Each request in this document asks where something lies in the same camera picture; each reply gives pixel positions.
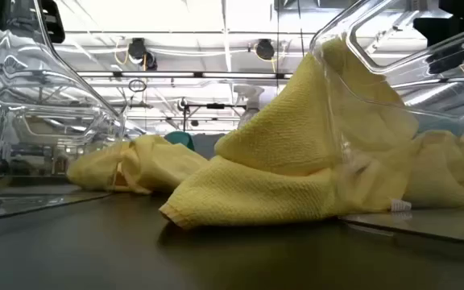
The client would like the clear plastic basket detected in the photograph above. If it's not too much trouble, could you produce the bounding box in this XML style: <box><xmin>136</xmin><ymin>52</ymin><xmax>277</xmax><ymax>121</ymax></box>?
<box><xmin>0</xmin><ymin>0</ymin><xmax>128</xmax><ymax>225</ymax></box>
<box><xmin>310</xmin><ymin>0</ymin><xmax>464</xmax><ymax>247</ymax></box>

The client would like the yellow microfiber towel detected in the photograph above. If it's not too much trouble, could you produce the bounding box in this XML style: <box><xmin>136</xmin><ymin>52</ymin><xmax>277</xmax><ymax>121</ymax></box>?
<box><xmin>159</xmin><ymin>38</ymin><xmax>418</xmax><ymax>230</ymax></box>
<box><xmin>66</xmin><ymin>135</ymin><xmax>211</xmax><ymax>195</ymax></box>
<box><xmin>403</xmin><ymin>116</ymin><xmax>464</xmax><ymax>209</ymax></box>

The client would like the clear spray bottle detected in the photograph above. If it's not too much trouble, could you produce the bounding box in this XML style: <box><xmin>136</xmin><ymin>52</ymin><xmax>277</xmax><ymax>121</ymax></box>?
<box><xmin>234</xmin><ymin>84</ymin><xmax>266</xmax><ymax>130</ymax></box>

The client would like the black ceiling cable reel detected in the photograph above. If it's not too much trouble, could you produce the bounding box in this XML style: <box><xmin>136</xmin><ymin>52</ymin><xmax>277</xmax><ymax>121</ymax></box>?
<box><xmin>255</xmin><ymin>39</ymin><xmax>276</xmax><ymax>61</ymax></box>
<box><xmin>128</xmin><ymin>37</ymin><xmax>159</xmax><ymax>72</ymax></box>

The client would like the grey cloth cover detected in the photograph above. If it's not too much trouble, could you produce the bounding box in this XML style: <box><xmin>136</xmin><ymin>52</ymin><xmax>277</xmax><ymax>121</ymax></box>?
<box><xmin>191</xmin><ymin>132</ymin><xmax>227</xmax><ymax>160</ymax></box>

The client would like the hanging black cable loop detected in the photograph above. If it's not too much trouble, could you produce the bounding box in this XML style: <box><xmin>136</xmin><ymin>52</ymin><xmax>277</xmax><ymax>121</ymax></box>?
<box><xmin>128</xmin><ymin>78</ymin><xmax>147</xmax><ymax>93</ymax></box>

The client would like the black boom stand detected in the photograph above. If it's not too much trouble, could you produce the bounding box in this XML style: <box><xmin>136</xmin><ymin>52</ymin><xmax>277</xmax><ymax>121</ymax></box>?
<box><xmin>177</xmin><ymin>96</ymin><xmax>249</xmax><ymax>134</ymax></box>

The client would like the long ceiling light bar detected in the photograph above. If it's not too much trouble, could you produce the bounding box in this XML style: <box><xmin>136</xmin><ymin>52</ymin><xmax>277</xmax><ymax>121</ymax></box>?
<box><xmin>74</xmin><ymin>71</ymin><xmax>293</xmax><ymax>80</ymax></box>

